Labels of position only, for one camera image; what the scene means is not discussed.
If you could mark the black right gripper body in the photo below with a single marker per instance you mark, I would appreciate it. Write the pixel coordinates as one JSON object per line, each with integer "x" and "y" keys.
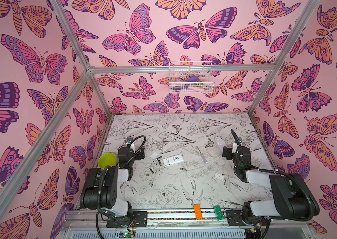
{"x": 226, "y": 152}

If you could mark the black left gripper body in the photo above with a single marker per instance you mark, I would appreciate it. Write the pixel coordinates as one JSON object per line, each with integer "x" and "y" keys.
{"x": 137, "y": 157}

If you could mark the white battery cover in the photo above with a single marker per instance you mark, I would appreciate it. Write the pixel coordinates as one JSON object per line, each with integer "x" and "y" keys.
{"x": 154, "y": 155}

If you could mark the small white remote control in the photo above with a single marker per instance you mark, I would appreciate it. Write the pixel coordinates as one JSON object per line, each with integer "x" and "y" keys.
{"x": 172, "y": 160}

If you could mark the small remote battery cover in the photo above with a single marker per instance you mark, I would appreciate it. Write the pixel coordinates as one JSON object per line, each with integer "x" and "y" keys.
{"x": 219, "y": 176}

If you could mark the clear handle screwdriver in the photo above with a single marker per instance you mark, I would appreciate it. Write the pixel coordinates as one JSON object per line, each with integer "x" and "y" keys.
{"x": 202, "y": 155}

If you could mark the large white remote control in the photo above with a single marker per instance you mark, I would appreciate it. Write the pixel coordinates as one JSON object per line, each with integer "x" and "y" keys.
{"x": 220, "y": 142}

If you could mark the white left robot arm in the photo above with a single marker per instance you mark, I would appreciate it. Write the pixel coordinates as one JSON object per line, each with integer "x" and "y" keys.
{"x": 103, "y": 184}

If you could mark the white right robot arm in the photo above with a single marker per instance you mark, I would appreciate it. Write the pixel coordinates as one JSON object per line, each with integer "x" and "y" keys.
{"x": 292, "y": 199}

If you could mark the green plastic bowl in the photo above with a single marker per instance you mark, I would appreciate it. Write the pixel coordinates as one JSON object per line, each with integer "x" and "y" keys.
{"x": 108, "y": 159}

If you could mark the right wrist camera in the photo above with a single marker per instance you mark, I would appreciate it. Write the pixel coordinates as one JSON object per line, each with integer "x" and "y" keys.
{"x": 236, "y": 144}

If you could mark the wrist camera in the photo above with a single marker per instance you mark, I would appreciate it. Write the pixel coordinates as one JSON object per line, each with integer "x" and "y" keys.
{"x": 236, "y": 144}
{"x": 130, "y": 143}

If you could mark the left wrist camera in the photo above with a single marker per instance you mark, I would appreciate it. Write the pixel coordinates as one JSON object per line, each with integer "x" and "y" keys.
{"x": 130, "y": 143}

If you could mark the green lego brick on rail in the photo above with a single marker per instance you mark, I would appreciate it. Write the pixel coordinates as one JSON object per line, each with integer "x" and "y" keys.
{"x": 218, "y": 213}

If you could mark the orange lego brick on rail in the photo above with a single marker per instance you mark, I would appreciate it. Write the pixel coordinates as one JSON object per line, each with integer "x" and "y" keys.
{"x": 198, "y": 212}

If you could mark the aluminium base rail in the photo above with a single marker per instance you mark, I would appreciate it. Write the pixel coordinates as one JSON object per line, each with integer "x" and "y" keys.
{"x": 181, "y": 224}

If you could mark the clear wall basket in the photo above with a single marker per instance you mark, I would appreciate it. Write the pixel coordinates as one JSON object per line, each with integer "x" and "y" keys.
{"x": 190, "y": 78}

